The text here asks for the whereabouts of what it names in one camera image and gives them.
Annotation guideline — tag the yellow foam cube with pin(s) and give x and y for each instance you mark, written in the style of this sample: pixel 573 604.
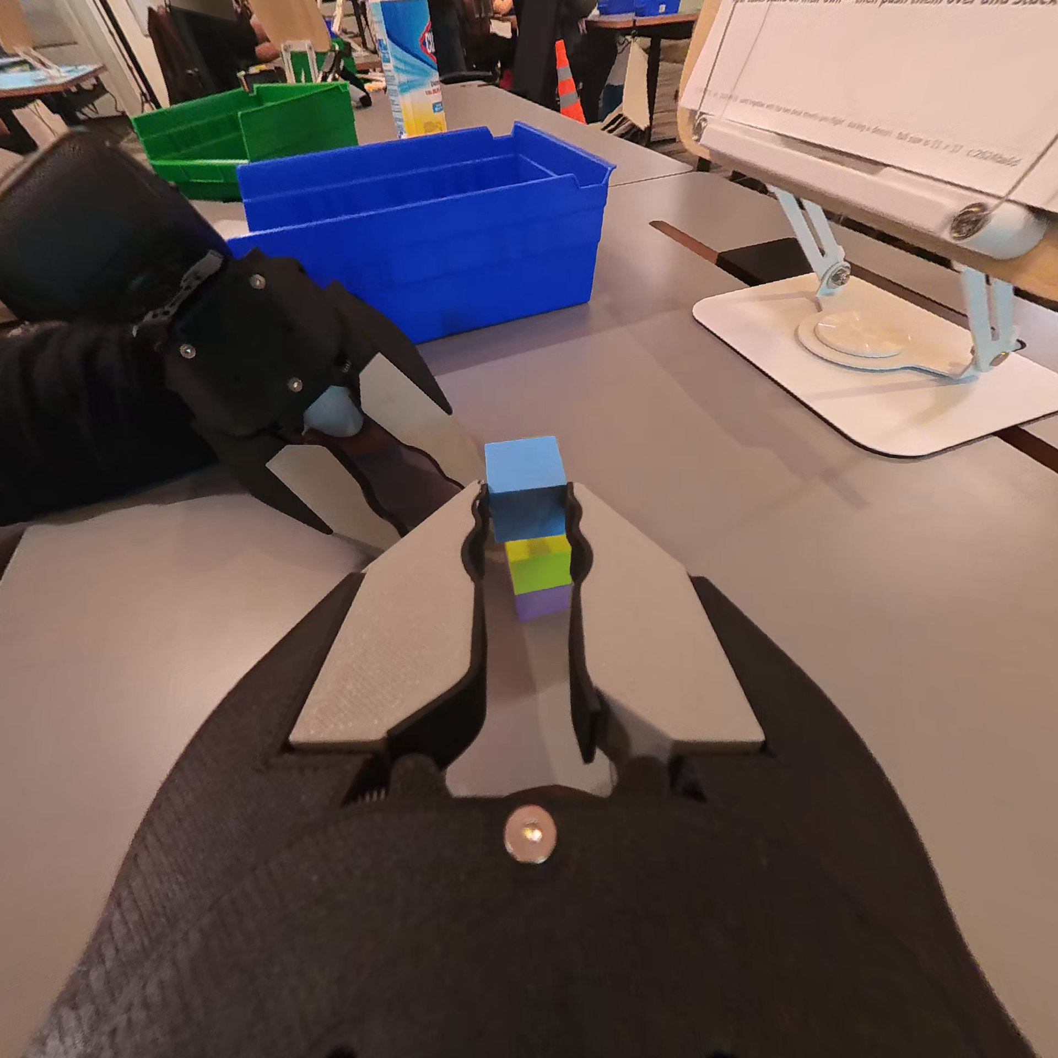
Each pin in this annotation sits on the yellow foam cube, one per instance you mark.
pixel 541 566

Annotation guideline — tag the person's left forearm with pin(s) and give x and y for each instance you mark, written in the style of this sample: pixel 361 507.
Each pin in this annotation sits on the person's left forearm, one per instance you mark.
pixel 83 421

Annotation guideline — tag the brown wooden desk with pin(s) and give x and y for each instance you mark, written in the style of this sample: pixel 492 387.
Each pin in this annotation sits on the brown wooden desk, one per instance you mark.
pixel 49 83

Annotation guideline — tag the black table cover plate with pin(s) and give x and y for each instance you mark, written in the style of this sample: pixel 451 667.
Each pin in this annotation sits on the black table cover plate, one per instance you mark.
pixel 765 260

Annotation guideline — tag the orange traffic cone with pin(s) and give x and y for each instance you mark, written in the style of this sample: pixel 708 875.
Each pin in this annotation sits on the orange traffic cone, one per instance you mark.
pixel 569 87

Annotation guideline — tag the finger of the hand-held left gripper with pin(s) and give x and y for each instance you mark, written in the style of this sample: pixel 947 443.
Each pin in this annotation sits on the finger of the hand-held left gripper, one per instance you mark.
pixel 413 413
pixel 331 488

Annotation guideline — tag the disinfectant wipes canister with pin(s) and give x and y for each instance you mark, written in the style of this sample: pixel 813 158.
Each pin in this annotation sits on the disinfectant wipes canister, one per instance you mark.
pixel 409 74

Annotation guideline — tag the purple foam cube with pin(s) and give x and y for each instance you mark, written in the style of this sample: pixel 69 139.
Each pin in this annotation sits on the purple foam cube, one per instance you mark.
pixel 544 603

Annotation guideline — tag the blue foam cube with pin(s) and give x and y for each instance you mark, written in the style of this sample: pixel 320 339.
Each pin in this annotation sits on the blue foam cube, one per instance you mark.
pixel 525 467

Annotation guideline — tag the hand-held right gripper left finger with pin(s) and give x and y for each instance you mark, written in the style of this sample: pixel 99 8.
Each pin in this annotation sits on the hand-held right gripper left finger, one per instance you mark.
pixel 388 653

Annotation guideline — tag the white instruction sheet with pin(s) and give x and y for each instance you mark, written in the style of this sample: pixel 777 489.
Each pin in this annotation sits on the white instruction sheet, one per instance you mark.
pixel 868 83

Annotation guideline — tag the blue plastic bin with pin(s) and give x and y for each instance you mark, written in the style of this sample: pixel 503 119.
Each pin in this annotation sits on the blue plastic bin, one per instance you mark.
pixel 641 6
pixel 463 264

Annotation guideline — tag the green plastic bin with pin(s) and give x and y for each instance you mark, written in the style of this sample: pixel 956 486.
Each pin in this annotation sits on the green plastic bin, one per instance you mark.
pixel 207 132

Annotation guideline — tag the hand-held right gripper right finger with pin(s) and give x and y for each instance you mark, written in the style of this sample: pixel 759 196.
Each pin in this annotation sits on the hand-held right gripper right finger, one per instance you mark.
pixel 661 661

